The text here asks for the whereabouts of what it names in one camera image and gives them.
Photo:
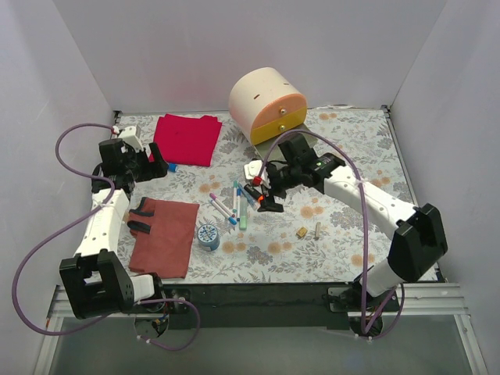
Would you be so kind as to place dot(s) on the teal cap white marker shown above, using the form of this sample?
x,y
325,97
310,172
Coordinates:
x,y
235,198

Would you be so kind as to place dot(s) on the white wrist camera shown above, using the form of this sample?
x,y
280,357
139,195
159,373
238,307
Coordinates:
x,y
252,169
131,134

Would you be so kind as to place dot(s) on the purple cap white marker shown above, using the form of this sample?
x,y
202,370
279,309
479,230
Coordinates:
x,y
222,206

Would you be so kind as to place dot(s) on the black orange highlighter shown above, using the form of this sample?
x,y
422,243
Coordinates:
x,y
256,195

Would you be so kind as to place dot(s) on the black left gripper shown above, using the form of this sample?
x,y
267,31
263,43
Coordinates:
x,y
144,165

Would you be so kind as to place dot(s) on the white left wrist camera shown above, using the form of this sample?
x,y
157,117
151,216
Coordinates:
x,y
131,134

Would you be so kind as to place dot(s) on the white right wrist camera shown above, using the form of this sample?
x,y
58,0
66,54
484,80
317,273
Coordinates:
x,y
252,169

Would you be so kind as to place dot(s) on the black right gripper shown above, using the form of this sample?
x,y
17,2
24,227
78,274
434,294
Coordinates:
x,y
271,184

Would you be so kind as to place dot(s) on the rust brown folded garment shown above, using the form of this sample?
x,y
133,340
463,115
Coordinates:
x,y
163,232

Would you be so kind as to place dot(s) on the blue patterned tape roll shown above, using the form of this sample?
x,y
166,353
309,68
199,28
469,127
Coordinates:
x,y
208,237

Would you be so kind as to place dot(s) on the blue cap white marker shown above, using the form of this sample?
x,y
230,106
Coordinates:
x,y
226,215

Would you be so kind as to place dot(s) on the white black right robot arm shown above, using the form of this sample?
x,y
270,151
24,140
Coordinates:
x,y
416,234

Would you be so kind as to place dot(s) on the blue pen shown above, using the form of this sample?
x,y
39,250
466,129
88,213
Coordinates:
x,y
248,197

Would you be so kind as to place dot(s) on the red folded cloth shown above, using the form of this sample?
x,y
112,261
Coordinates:
x,y
187,141

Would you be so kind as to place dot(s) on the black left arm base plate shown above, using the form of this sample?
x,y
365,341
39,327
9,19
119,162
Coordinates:
x,y
163,301

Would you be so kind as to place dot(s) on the aluminium frame rail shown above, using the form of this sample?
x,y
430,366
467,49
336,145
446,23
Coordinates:
x,y
271,329

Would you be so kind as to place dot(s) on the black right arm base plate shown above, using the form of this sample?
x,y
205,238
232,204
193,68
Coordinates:
x,y
346,299

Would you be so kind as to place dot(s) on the small brass sharpener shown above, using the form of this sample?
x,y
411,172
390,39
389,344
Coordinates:
x,y
301,232

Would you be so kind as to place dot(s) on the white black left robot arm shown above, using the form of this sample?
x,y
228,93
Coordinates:
x,y
96,282

